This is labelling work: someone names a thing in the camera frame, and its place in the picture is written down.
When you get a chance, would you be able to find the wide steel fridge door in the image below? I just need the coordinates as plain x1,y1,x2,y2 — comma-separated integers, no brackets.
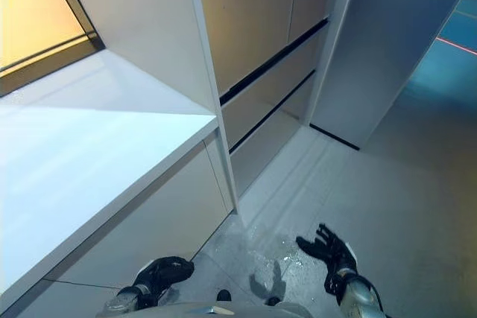
195,0,300,98

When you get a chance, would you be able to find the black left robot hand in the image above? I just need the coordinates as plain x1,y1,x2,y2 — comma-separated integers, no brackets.
131,256,195,297

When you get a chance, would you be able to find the stainless steel fridge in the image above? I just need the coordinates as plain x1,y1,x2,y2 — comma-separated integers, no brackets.
193,0,333,200

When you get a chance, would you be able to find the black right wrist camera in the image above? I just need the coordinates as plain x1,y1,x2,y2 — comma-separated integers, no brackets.
323,271,342,295

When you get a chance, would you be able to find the orange glass panel black frame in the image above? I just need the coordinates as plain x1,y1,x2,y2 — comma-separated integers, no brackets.
0,0,108,98

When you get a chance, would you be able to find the fridge drawer steel front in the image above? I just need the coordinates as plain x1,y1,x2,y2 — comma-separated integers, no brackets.
228,74,318,199

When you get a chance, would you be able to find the fridge drawer with white tray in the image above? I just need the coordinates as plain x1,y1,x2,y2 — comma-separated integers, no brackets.
219,23,329,152

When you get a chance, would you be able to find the tall grey steel panel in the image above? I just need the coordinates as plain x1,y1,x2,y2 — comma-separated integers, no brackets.
309,0,477,150

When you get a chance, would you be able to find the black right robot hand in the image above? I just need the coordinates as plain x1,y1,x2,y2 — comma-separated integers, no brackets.
296,223,359,276

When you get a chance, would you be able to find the grey robot torso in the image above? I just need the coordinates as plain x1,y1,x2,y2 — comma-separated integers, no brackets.
130,301,336,318

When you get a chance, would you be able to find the tall white side panel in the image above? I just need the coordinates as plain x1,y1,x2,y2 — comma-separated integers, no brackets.
61,0,239,215

